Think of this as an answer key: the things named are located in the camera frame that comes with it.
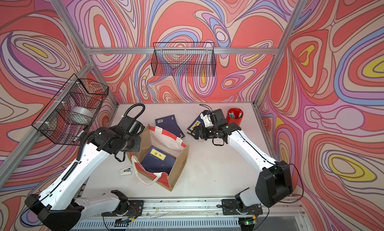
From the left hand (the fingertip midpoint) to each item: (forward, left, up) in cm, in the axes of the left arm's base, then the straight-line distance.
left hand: (137, 144), depth 72 cm
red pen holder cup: (+29, -55, -11) cm, 63 cm away
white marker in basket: (+6, +28, +3) cm, 29 cm away
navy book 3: (+27, -31, -16) cm, 44 cm away
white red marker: (+28, -58, -9) cm, 65 cm away
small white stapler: (-5, +11, -22) cm, 25 cm away
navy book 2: (+27, -11, -19) cm, 35 cm away
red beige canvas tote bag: (+2, -17, -6) cm, 18 cm away
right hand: (+8, -30, -5) cm, 32 cm away
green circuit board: (-29, +7, -24) cm, 38 cm away
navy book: (-1, -6, -18) cm, 19 cm away
